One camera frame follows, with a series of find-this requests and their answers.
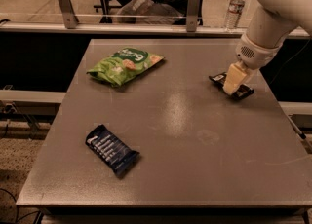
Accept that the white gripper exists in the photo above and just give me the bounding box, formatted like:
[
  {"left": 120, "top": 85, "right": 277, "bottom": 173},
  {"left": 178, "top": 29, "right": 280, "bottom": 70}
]
[{"left": 223, "top": 34, "right": 280, "bottom": 95}]

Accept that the black chocolate rxbar wrapper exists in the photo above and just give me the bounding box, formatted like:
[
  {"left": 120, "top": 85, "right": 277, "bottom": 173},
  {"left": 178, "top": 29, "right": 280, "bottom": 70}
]
[{"left": 208, "top": 71, "right": 255, "bottom": 101}]

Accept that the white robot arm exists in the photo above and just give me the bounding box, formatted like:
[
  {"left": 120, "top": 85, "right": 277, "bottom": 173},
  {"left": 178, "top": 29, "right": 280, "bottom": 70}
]
[{"left": 223, "top": 0, "right": 312, "bottom": 95}]

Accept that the blue blueberry rxbar wrapper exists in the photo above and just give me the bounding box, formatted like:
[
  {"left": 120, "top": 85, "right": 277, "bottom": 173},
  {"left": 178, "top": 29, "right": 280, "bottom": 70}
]
[{"left": 85, "top": 125, "right": 139, "bottom": 176}]

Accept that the clear plastic water bottle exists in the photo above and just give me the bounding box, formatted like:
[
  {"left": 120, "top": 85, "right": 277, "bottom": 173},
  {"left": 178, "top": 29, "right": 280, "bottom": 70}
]
[{"left": 225, "top": 0, "right": 246, "bottom": 30}]

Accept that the green chip bag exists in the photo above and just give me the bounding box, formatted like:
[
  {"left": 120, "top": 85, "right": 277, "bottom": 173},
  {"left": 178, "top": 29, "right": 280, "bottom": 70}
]
[{"left": 87, "top": 47, "right": 164, "bottom": 87}]

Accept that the middle metal panel bracket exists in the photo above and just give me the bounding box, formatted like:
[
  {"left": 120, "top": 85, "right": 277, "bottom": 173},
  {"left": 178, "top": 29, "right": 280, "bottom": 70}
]
[{"left": 186, "top": 0, "right": 200, "bottom": 32}]

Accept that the metal panel bracket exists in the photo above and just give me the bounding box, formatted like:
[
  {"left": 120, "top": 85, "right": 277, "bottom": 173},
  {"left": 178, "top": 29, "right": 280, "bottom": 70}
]
[
  {"left": 58, "top": 0, "right": 79, "bottom": 29},
  {"left": 186, "top": 0, "right": 200, "bottom": 32}
]

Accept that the left metal panel bracket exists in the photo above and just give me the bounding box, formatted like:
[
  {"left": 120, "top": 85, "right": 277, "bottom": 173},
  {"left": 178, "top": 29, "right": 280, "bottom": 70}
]
[{"left": 58, "top": 0, "right": 79, "bottom": 29}]

